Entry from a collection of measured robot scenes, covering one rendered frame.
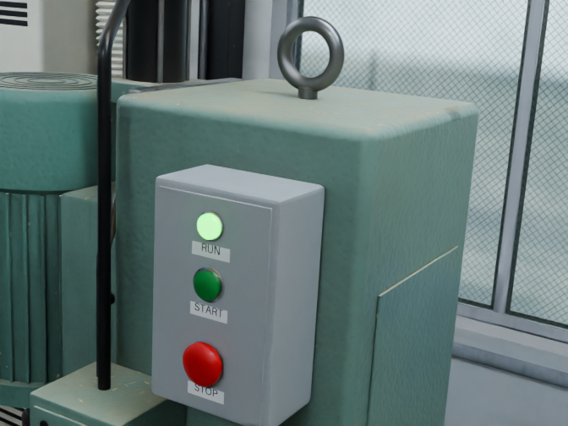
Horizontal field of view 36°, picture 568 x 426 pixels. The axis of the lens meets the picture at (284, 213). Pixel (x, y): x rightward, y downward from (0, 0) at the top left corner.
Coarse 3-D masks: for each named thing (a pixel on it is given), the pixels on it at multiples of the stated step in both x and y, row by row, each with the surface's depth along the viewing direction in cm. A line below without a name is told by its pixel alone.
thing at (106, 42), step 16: (128, 0) 68; (112, 16) 65; (112, 32) 63; (112, 208) 71; (112, 224) 69; (112, 240) 69; (96, 256) 68; (96, 272) 68; (96, 288) 68; (96, 304) 68; (96, 320) 68; (96, 336) 69; (96, 352) 69; (96, 368) 69
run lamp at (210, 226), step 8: (200, 216) 56; (208, 216) 56; (216, 216) 56; (200, 224) 56; (208, 224) 56; (216, 224) 56; (200, 232) 56; (208, 232) 56; (216, 232) 56; (208, 240) 57
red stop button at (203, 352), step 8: (192, 344) 58; (200, 344) 58; (208, 344) 58; (184, 352) 59; (192, 352) 58; (200, 352) 58; (208, 352) 58; (216, 352) 58; (184, 360) 59; (192, 360) 58; (200, 360) 58; (208, 360) 58; (216, 360) 57; (184, 368) 59; (192, 368) 58; (200, 368) 58; (208, 368) 58; (216, 368) 57; (192, 376) 58; (200, 376) 58; (208, 376) 58; (216, 376) 58; (200, 384) 58; (208, 384) 58
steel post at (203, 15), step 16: (208, 0) 215; (224, 0) 214; (240, 0) 216; (208, 16) 216; (224, 16) 215; (240, 16) 218; (208, 32) 218; (224, 32) 215; (240, 32) 219; (208, 48) 219; (224, 48) 216; (240, 48) 220; (208, 64) 220; (224, 64) 217; (240, 64) 221
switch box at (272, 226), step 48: (192, 192) 57; (240, 192) 55; (288, 192) 56; (192, 240) 58; (240, 240) 56; (288, 240) 55; (192, 288) 58; (240, 288) 56; (288, 288) 56; (192, 336) 59; (240, 336) 57; (288, 336) 58; (240, 384) 58; (288, 384) 59
